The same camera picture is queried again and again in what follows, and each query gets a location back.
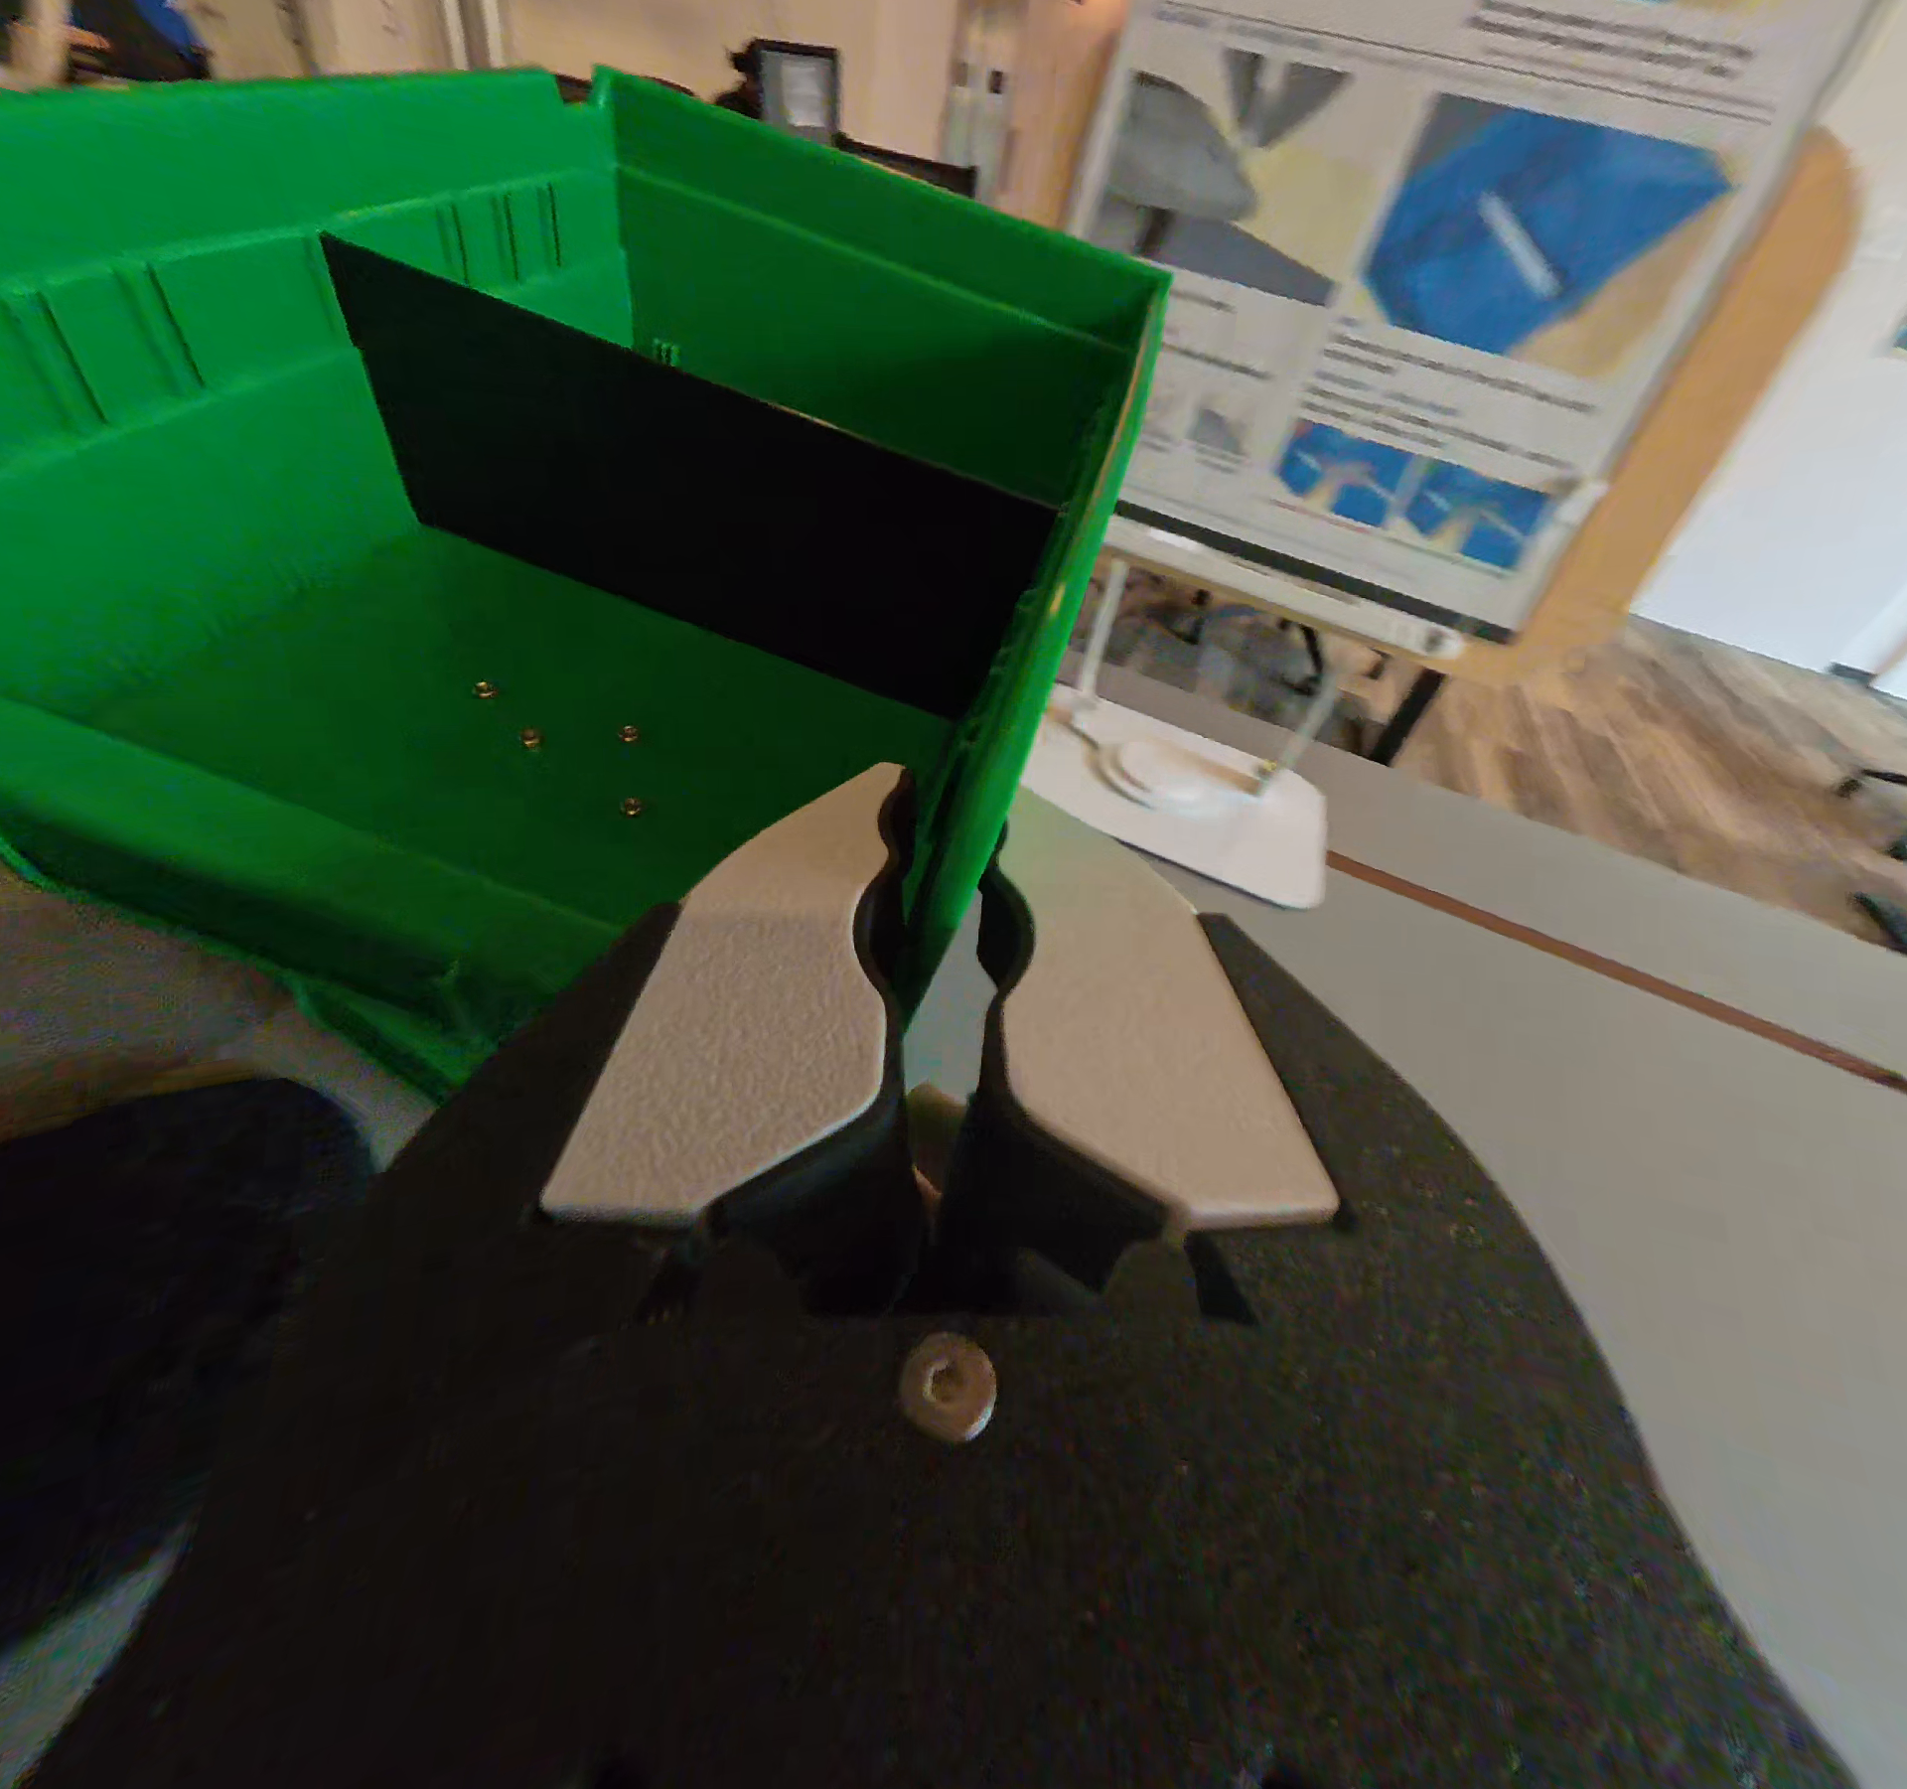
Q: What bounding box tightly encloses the black office chair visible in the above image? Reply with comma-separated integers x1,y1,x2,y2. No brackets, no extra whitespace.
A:
1140,585,1344,717
1833,757,1907,958

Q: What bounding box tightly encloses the green plastic bin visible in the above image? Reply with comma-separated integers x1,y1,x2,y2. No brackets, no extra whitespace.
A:
0,64,1179,1098

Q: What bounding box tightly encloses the white document stand wooden board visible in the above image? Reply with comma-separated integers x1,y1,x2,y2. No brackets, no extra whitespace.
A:
1019,128,1869,914

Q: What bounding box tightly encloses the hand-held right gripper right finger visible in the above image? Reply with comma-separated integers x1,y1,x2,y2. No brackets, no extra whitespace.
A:
940,825,1344,1301

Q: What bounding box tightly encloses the small framed wall panel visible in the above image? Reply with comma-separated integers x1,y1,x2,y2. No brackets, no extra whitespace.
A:
749,40,840,149

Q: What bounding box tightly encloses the black bin divider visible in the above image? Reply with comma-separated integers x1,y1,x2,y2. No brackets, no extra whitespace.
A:
321,236,1063,720

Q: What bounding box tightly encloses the instruction sheet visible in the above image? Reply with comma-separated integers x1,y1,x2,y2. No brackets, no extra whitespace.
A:
1062,0,1907,633

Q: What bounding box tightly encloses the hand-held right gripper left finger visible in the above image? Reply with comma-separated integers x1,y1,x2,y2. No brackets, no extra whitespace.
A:
536,757,936,1317

